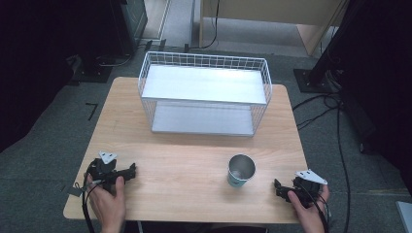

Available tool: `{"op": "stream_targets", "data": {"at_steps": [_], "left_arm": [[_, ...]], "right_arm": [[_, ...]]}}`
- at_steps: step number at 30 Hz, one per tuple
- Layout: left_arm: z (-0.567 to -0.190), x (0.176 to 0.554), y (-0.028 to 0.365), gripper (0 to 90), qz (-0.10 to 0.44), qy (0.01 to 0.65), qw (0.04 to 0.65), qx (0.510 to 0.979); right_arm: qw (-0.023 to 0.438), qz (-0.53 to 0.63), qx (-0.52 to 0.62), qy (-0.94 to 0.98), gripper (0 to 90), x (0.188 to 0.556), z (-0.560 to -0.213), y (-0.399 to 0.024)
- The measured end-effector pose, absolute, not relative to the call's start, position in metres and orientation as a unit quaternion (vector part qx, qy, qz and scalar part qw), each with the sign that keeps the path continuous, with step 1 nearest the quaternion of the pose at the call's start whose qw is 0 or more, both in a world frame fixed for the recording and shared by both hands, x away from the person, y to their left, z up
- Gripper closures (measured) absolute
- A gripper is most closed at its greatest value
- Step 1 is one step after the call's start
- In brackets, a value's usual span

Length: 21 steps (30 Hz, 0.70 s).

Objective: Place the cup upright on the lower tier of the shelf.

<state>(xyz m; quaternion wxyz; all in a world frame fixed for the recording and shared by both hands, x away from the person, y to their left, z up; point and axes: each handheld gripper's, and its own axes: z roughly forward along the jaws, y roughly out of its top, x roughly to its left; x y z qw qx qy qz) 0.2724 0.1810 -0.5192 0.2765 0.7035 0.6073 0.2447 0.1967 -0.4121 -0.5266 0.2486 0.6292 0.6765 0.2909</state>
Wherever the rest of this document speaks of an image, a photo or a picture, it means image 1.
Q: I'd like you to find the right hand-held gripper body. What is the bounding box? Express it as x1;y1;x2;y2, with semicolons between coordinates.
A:
290;169;328;209

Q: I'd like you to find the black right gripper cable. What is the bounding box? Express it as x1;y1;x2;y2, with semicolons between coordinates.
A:
304;181;332;233

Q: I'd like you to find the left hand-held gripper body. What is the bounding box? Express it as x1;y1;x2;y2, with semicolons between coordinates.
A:
86;150;130;196

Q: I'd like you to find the person's left hand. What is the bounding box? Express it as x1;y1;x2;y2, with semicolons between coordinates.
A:
86;174;127;233

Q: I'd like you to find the dark equipment stand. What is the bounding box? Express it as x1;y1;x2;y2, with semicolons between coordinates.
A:
66;0;149;85

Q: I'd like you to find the grey cable tag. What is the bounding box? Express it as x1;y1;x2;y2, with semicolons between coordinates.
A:
67;183;84;198

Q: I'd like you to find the white wire shelf rack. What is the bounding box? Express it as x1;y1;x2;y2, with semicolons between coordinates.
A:
137;50;273;138

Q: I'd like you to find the black hanging cable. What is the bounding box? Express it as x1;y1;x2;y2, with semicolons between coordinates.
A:
184;0;222;52

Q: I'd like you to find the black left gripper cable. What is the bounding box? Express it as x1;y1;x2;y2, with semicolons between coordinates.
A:
81;163;98;233

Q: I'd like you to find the light wooden cabinet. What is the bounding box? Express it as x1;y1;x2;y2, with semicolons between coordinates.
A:
197;0;349;56

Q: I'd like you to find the person's right hand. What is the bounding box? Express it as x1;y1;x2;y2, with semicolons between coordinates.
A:
287;184;331;233

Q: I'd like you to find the black curtain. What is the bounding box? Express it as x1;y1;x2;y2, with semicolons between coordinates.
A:
0;0;125;153

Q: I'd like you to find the black stand base plate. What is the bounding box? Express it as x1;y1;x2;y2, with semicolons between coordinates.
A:
292;67;343;95

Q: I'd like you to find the white panel corner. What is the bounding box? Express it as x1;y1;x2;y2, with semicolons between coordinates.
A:
395;200;412;233

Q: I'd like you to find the grey metal cup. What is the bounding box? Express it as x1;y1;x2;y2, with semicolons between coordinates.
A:
226;153;257;188

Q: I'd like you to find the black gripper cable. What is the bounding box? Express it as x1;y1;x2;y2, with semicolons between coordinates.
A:
304;181;332;233
81;163;98;233

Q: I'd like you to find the long black floor cable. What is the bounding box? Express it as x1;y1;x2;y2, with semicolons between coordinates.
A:
334;96;353;233

